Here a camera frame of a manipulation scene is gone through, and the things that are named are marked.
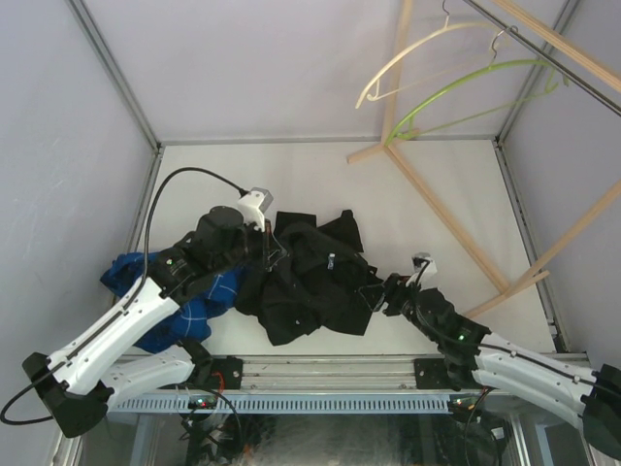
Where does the left camera cable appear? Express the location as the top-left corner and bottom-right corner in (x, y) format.
(0, 167), (246, 428)

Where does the blue plaid shirt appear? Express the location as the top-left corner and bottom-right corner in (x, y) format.
(100, 245), (244, 354)

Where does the wooden clothes rack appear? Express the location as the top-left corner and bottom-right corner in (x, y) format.
(346, 0), (621, 322)

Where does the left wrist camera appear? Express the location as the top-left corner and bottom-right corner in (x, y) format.
(237, 187), (274, 232)

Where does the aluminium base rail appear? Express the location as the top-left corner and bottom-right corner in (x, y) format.
(101, 350), (448, 398)

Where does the camera cable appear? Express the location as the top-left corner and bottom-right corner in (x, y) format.
(409, 259), (601, 384)
(0, 167), (246, 428)

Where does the green hanger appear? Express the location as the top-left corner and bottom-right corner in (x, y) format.
(380, 26), (569, 146)

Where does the cream hanger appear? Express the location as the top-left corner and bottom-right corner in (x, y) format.
(354, 1), (500, 109)

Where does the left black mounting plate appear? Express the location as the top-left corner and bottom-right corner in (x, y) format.
(183, 356), (244, 392)

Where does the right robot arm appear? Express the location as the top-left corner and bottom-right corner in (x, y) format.
(357, 274), (620, 459)

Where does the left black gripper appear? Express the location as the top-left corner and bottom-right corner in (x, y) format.
(212, 216), (285, 276)

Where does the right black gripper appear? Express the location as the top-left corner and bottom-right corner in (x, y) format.
(359, 274), (439, 343)

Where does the black mounting plate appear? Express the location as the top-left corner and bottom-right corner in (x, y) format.
(413, 357), (468, 390)
(183, 356), (244, 392)

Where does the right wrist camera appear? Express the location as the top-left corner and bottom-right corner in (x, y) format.
(406, 252), (438, 286)

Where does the right camera cable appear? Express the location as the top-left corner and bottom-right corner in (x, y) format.
(409, 259), (601, 384)

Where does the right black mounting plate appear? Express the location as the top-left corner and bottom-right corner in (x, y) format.
(413, 357), (468, 390)

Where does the black shirt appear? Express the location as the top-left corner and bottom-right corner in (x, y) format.
(234, 210), (382, 346)

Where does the grey slotted cable duct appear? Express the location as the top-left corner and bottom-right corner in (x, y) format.
(112, 390), (475, 415)

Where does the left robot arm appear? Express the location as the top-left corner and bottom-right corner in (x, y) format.
(22, 198), (278, 438)

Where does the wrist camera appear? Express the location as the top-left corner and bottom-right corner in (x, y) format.
(406, 252), (438, 286)
(237, 187), (274, 232)

